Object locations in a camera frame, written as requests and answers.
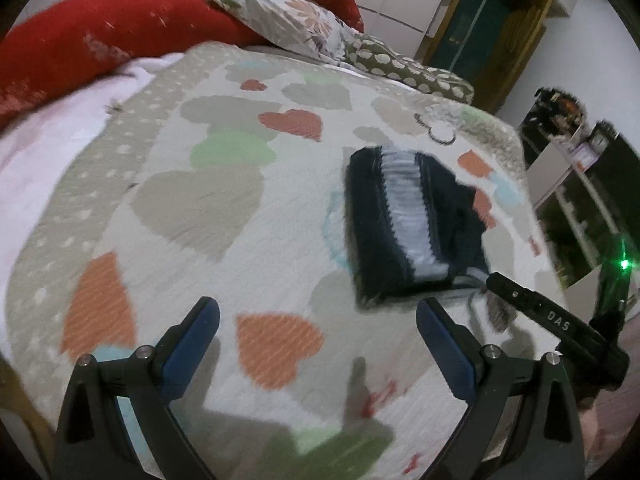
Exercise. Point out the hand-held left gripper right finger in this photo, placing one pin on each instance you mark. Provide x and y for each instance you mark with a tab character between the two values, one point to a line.
447	355

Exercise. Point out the long red bolster pillow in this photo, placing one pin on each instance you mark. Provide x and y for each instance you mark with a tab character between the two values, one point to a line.
100	30

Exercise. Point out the white wardrobe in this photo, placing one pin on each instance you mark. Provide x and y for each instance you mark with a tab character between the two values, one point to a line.
400	0

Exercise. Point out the heart print quilt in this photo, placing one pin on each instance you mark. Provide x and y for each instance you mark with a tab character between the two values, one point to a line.
200	185

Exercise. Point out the olive dotted pillow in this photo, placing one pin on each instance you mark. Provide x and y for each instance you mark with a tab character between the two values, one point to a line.
410	72

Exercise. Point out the pink bed sheet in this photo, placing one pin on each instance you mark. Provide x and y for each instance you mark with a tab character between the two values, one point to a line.
45	150

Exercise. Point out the dark clutter on shelf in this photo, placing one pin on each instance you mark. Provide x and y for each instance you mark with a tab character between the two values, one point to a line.
557	105

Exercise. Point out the floral print pillow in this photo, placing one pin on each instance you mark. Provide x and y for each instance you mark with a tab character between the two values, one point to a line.
290	20

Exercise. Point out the white shelf unit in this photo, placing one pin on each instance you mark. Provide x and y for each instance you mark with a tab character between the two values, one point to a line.
565	180

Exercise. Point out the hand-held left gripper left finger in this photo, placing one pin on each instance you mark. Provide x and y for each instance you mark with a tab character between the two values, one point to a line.
192	350

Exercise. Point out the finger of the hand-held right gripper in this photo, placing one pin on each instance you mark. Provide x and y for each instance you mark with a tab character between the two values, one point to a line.
540	310

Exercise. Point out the dark navy striped pants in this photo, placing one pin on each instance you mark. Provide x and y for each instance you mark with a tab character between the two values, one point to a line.
370	240

